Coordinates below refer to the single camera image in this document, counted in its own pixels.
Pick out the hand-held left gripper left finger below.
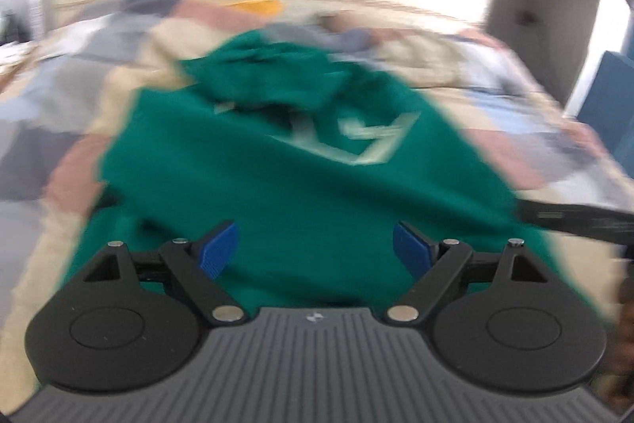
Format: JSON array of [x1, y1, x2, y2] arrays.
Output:
[[82, 220, 245, 324]]

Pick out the green sweatshirt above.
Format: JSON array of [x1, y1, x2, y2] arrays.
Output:
[[59, 29, 614, 331]]

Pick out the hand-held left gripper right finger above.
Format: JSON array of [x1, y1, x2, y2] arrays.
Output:
[[392, 220, 548, 324]]

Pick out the yellow pillow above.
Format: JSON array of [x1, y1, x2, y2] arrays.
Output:
[[230, 0, 286, 15]]

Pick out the pastel patchwork blanket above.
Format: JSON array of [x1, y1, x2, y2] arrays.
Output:
[[0, 0, 634, 357]]

